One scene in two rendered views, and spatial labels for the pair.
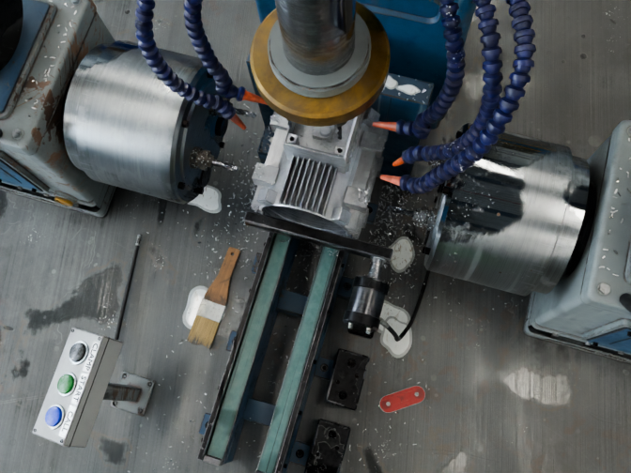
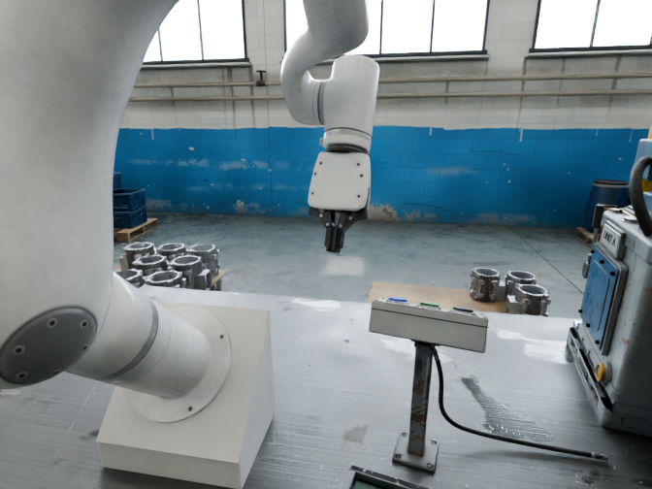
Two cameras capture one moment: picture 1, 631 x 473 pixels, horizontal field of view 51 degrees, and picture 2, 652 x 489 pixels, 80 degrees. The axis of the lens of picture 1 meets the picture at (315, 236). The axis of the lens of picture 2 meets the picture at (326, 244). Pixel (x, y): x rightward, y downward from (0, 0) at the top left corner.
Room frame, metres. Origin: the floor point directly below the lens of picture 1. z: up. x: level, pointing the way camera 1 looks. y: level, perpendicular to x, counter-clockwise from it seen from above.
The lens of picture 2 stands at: (-0.09, -0.12, 1.33)
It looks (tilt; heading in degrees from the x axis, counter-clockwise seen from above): 17 degrees down; 85
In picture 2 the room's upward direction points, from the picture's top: straight up
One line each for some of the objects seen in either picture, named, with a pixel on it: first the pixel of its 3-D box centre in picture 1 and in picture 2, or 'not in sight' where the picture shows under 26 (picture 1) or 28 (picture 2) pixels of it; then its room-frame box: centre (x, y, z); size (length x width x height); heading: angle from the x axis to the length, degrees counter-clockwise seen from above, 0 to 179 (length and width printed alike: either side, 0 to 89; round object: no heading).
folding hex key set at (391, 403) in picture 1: (402, 399); not in sight; (0.01, -0.10, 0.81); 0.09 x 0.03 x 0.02; 98
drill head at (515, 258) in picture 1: (515, 214); not in sight; (0.26, -0.33, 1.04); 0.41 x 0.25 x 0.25; 64
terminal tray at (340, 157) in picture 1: (325, 126); not in sight; (0.45, -0.05, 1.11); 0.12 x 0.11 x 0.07; 154
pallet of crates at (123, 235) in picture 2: not in sight; (95, 204); (-2.61, 5.10, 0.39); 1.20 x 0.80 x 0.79; 172
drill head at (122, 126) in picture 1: (126, 115); not in sight; (0.57, 0.29, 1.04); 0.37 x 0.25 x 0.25; 64
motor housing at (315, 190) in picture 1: (320, 170); not in sight; (0.41, -0.03, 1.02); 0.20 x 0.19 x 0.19; 154
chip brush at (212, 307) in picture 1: (216, 296); not in sight; (0.27, 0.21, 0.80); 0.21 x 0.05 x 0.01; 151
